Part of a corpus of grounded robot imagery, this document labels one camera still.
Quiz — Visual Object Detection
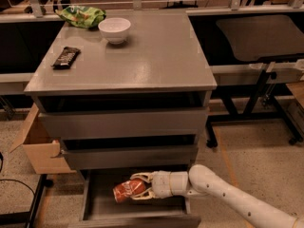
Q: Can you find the middle grey drawer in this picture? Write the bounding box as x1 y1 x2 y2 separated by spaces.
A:
63 144 198 170

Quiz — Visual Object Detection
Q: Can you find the brown cardboard box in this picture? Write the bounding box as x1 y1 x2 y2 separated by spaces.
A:
9 104 73 174

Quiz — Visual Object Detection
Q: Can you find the top grey drawer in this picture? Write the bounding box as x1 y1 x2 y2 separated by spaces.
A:
39 108 207 140

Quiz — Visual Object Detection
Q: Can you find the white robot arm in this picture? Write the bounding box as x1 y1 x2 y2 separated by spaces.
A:
130 164 304 228

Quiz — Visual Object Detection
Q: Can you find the white ceramic bowl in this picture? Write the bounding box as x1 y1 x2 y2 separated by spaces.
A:
98 17 131 45

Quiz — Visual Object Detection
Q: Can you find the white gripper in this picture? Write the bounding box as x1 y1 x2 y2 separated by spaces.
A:
130 171 172 200

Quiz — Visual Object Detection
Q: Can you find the green chip bag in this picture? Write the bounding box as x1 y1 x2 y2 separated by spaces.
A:
55 6 106 29

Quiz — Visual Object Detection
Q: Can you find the black table frame with casters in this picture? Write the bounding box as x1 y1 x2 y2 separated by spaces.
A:
206 62 303 148

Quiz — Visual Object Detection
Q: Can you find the black cart frame left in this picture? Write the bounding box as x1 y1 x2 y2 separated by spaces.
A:
0 174 54 228

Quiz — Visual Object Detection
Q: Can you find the bottom grey open drawer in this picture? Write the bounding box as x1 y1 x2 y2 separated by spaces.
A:
68 166 200 228

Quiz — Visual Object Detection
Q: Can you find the dark chocolate bar wrapper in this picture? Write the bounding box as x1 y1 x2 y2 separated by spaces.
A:
52 47 81 69

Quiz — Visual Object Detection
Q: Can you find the grey drawer cabinet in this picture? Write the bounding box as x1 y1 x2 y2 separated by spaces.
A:
24 9 219 176

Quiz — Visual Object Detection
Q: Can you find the black cable on floor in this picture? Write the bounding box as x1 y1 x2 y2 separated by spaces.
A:
0 151 36 198

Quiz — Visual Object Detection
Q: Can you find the red coke can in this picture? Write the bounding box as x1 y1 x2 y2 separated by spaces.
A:
113 179 146 203

